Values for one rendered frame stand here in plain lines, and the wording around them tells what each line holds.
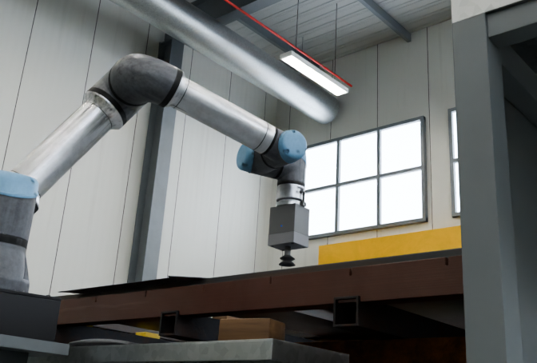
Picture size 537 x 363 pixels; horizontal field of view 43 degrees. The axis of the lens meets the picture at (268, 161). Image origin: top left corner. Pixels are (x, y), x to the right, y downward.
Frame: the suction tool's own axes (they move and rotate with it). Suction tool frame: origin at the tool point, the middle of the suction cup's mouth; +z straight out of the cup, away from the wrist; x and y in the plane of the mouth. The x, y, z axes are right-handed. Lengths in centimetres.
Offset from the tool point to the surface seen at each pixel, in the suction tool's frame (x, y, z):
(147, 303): 35.4, 10.3, 15.1
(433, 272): 36, -58, 14
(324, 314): -5.1, -8.6, 12.1
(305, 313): 2.7, -8.6, 13.1
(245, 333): 46, -29, 24
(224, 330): 47, -25, 24
